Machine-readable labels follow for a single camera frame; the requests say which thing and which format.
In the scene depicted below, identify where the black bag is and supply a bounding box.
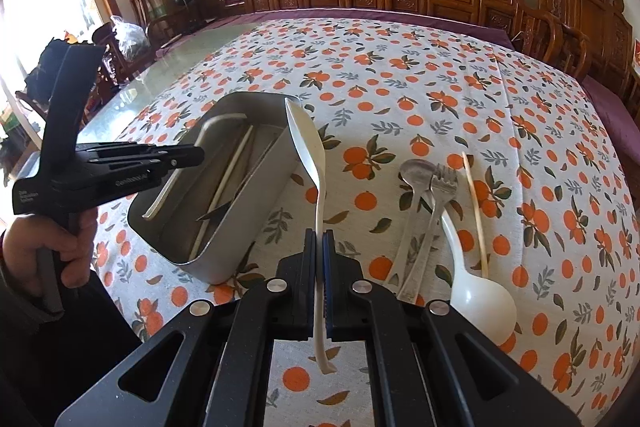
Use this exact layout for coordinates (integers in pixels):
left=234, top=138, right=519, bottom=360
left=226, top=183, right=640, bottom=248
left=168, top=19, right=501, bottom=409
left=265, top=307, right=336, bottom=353
left=24, top=37, right=67, bottom=108

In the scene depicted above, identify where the square purple seat cushion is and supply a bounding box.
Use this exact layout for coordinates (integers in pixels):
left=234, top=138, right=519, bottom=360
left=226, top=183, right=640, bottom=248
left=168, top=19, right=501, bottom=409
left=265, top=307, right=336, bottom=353
left=582, top=74, right=640, bottom=134

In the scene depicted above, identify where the beige plastic spoon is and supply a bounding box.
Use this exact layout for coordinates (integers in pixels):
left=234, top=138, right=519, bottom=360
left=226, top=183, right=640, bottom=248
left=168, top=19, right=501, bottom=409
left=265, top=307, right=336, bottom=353
left=142, top=112, right=247, bottom=220

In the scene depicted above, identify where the long purple sofa cushion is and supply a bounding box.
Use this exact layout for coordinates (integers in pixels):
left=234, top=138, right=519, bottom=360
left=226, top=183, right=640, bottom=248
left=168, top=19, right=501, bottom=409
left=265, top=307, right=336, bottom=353
left=165, top=8, right=517, bottom=48

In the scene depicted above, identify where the white slim plastic spoon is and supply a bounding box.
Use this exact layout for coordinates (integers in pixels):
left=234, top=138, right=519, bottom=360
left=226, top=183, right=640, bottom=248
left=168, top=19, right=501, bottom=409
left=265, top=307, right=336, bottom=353
left=284, top=97, right=337, bottom=375

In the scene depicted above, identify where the white round soup spoon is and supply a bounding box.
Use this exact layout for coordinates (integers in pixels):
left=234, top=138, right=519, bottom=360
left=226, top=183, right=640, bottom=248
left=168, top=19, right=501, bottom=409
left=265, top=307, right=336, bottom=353
left=440, top=209, right=517, bottom=344

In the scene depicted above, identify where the wooden dining chair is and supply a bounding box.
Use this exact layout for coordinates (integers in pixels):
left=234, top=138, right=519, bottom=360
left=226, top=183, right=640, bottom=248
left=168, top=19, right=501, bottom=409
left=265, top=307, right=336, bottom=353
left=92, top=22, right=152, bottom=84

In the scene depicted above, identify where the black desk lamp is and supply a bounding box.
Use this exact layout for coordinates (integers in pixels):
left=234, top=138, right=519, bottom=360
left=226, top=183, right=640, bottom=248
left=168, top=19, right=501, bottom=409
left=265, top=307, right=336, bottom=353
left=172, top=0, right=202, bottom=34

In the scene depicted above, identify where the orange print tablecloth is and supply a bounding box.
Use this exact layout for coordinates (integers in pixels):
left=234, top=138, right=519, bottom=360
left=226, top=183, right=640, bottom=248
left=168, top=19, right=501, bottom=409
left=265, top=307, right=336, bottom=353
left=87, top=17, right=640, bottom=427

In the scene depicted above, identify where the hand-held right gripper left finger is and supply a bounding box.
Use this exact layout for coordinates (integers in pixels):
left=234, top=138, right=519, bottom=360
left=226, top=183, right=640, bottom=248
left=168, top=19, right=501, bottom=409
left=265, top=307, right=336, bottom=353
left=55, top=229, right=320, bottom=427

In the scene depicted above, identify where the metal tin box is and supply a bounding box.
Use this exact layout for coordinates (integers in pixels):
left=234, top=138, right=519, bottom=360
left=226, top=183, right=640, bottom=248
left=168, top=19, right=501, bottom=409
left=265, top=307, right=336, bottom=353
left=126, top=91, right=313, bottom=285

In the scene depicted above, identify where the dark table knife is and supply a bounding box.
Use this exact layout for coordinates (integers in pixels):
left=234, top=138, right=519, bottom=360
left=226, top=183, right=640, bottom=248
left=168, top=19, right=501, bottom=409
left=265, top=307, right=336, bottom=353
left=196, top=199, right=236, bottom=222

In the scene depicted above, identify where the person's left hand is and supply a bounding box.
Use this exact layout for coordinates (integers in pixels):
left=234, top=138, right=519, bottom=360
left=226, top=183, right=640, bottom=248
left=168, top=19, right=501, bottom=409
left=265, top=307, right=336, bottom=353
left=0, top=207, right=100, bottom=292

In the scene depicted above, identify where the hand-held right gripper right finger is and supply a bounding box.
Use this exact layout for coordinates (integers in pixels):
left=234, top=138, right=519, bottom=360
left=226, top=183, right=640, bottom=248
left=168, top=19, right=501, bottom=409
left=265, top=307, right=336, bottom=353
left=322, top=230, right=584, bottom=427

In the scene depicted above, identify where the metal spoon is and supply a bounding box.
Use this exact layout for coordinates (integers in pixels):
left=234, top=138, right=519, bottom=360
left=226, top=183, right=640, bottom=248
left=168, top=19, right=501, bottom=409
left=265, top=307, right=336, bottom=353
left=386, top=158, right=435, bottom=295

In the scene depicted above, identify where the person's dark clothing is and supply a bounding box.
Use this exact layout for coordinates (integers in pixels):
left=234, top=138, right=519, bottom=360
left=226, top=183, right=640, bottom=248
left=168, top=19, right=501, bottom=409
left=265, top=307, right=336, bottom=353
left=0, top=279, right=151, bottom=427

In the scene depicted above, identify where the carved wooden armchair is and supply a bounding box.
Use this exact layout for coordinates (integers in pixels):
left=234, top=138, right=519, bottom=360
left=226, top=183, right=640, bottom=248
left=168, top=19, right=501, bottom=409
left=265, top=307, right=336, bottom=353
left=537, top=0, right=640, bottom=108
left=129, top=0, right=201, bottom=48

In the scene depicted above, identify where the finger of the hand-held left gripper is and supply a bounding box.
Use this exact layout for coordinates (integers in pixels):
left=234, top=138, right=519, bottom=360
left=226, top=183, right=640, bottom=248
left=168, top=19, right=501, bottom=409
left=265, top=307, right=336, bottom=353
left=75, top=143, right=207, bottom=174

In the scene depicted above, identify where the clear plastic bag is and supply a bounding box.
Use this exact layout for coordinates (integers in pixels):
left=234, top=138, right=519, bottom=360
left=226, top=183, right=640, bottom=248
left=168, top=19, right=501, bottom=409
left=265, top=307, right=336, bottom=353
left=110, top=14, right=152, bottom=64

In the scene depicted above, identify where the metal fork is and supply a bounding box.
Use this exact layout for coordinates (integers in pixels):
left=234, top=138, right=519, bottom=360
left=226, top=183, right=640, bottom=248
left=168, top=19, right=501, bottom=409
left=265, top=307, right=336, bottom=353
left=397, top=163, right=459, bottom=303

